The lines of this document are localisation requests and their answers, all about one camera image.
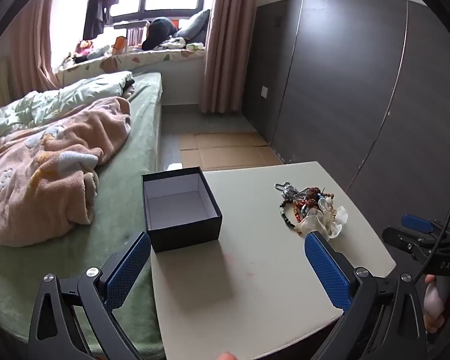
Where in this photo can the white wall socket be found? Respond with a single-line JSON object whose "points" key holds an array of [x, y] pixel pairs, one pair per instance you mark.
{"points": [[264, 92]]}

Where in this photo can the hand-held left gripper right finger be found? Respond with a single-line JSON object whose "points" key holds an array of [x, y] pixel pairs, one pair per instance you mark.
{"points": [[326, 266]]}

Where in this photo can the grey pillow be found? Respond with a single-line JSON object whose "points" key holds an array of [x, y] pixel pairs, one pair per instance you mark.
{"points": [[195, 26]]}

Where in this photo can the black cushion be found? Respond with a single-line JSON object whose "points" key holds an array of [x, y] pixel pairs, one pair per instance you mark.
{"points": [[157, 32]]}

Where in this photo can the orange box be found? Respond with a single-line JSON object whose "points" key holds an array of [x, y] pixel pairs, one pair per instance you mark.
{"points": [[120, 45]]}

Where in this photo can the flattened cardboard sheets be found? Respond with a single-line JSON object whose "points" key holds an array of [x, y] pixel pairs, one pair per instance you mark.
{"points": [[225, 150]]}

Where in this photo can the pink curtain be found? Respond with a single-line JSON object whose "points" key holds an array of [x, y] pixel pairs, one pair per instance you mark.
{"points": [[225, 45], [30, 45]]}

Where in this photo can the floral window seat cushion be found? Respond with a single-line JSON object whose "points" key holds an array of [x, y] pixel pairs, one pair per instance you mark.
{"points": [[135, 60]]}

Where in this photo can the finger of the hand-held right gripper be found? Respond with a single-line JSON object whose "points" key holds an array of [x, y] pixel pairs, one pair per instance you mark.
{"points": [[416, 224], [405, 242]]}

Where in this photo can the pink plush toy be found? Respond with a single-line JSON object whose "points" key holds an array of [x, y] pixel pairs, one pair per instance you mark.
{"points": [[84, 48]]}

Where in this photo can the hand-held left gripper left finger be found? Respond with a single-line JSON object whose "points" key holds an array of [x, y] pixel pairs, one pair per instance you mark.
{"points": [[127, 273]]}

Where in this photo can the dark grey wardrobe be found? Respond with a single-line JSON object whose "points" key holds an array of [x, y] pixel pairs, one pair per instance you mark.
{"points": [[341, 82]]}

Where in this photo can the hanging dark clothes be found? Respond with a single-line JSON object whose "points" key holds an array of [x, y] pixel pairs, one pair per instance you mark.
{"points": [[97, 7]]}

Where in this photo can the black jewelry box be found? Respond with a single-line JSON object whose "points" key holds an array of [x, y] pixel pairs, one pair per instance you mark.
{"points": [[187, 232]]}

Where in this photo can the person's right hand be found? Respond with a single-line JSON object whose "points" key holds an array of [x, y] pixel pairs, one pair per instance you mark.
{"points": [[433, 324]]}

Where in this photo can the person's left hand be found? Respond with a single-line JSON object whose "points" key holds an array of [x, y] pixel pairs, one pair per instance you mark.
{"points": [[227, 356]]}

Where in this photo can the green bed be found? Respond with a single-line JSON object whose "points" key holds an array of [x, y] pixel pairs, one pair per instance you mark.
{"points": [[135, 138]]}

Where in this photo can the pale green quilt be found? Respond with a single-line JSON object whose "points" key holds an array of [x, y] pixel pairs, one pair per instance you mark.
{"points": [[60, 97]]}

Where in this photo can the pink fleece blanket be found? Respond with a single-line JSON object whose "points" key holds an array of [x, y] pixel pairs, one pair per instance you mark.
{"points": [[41, 187]]}

